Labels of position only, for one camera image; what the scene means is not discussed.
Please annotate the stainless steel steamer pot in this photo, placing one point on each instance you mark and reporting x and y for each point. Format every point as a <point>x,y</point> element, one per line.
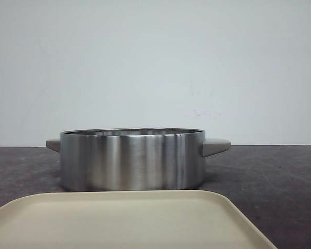
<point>128,159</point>

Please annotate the cream plastic tray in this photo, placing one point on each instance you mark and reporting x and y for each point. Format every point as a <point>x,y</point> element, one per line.
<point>127,219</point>

